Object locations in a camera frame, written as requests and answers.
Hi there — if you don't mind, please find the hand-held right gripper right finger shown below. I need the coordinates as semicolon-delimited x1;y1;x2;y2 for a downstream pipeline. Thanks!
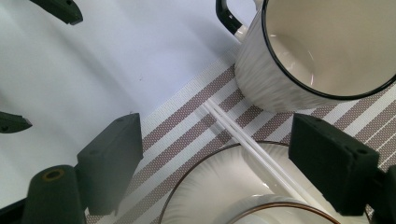
287;112;381;217

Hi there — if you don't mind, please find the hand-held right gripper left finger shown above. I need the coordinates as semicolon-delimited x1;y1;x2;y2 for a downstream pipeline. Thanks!
76;112;145;217

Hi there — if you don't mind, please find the white chopstick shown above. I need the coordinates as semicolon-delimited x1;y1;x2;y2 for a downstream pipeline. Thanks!
206;98;321;204
201;102;304;202

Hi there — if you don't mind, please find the white mug with black rim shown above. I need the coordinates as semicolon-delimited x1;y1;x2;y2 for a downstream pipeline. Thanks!
215;0;396;114

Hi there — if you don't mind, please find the pale blue table cover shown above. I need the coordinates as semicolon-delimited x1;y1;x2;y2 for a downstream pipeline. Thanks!
0;0;260;210

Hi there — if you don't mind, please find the white bowl with dark rim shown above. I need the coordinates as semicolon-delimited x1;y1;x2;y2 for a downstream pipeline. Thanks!
214;193;343;224

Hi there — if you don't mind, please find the brown striped placemat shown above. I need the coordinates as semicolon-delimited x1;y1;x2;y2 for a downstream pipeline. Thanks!
84;42;396;224

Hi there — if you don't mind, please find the white plate with dark rim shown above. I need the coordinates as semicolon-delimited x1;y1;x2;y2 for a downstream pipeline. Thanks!
158;141;373;224

